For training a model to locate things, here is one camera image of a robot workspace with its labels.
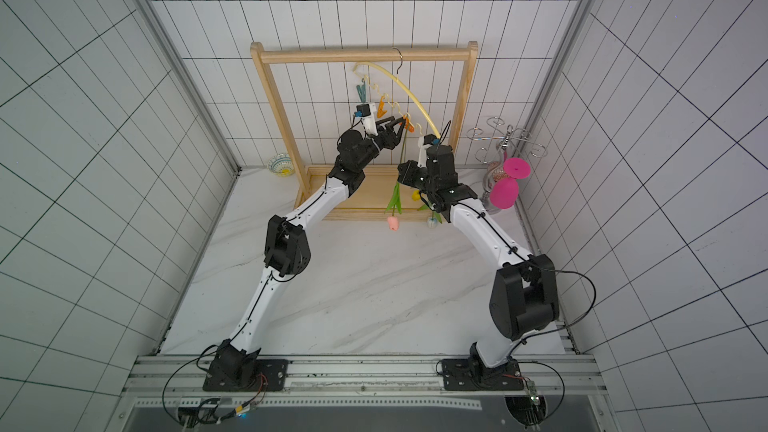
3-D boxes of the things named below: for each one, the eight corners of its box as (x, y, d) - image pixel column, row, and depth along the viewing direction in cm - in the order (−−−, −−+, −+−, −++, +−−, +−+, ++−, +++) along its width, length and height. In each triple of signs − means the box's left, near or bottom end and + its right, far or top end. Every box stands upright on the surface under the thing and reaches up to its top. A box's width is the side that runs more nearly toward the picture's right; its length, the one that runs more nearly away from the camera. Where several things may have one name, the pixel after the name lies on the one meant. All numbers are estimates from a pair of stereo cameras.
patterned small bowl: (268, 179, 118) (264, 171, 114) (274, 160, 125) (271, 153, 121) (291, 179, 118) (288, 171, 114) (296, 160, 125) (294, 153, 121)
